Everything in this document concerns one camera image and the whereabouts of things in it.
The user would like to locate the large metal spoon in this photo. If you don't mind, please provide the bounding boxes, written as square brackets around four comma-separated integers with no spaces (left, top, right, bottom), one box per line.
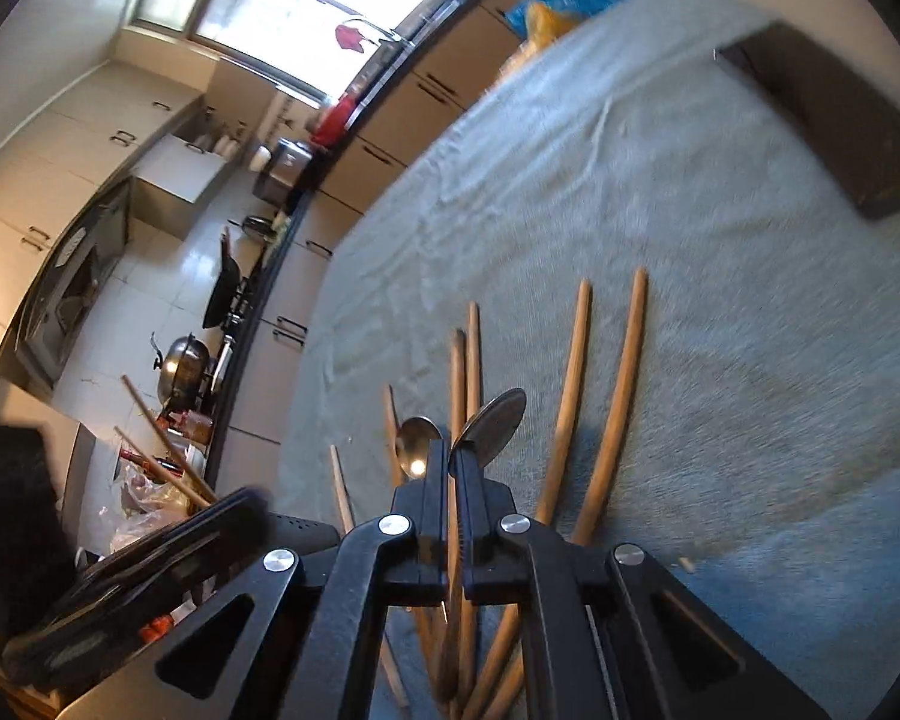
[450,388,528,466]

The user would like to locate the silver rice cooker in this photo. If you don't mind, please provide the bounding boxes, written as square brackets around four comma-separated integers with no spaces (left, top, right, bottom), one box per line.
[253,139,314,205]

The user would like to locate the steel pot with lid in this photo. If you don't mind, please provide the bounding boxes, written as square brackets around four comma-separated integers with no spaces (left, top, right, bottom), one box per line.
[152,331,216,407]

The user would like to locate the light blue table cloth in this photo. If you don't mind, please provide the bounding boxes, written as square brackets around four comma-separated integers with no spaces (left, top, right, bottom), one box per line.
[274,0,900,720]

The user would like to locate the beige wall cabinets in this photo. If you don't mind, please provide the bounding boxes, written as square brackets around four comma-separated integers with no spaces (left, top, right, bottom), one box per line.
[0,60,203,331]

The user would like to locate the pile of wooden chopsticks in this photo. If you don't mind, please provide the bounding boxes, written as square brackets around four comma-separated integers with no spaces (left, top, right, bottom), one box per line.
[328,266,651,720]

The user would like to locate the small metal spoon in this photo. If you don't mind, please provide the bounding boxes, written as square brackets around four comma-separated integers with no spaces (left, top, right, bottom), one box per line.
[394,416,445,482]

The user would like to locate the metal sink faucet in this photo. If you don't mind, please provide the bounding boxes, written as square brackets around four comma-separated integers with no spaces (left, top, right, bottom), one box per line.
[341,17,407,47]

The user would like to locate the yellow plastic bag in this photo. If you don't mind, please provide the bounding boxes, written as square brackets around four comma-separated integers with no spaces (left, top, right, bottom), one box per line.
[525,4,580,44]

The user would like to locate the red plastic basin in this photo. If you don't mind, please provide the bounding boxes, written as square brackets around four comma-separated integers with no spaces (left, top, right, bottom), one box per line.
[311,94,362,147]

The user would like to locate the plastic bags of food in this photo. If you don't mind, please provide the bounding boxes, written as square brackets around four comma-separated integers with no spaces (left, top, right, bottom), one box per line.
[109,457,196,550]

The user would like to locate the black wok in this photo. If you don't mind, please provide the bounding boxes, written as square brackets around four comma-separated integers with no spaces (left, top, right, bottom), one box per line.
[202,229,250,329]

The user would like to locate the dark brown box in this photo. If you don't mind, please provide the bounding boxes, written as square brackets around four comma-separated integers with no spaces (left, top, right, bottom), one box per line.
[718,21,900,222]

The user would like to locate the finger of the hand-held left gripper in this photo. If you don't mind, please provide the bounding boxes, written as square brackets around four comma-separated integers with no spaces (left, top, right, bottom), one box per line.
[0,546,231,691]
[75,490,272,602]

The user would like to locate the open grey wall cabinet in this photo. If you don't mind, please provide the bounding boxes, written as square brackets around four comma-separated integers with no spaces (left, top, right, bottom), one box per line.
[133,133,224,203]

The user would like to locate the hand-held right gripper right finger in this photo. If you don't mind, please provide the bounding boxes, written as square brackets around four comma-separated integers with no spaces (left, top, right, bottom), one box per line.
[450,444,833,720]

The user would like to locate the kitchen window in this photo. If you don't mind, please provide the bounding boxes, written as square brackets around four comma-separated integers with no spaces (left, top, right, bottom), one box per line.
[131,0,496,110]

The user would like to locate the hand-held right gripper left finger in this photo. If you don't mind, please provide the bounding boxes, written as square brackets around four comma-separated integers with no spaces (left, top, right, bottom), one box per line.
[60,439,451,720]

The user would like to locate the range hood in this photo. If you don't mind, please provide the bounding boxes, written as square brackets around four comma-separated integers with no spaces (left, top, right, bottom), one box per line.
[13,178,136,391]

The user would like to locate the beige base cabinets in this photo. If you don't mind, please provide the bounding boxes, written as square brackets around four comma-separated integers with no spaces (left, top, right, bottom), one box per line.
[229,0,541,458]

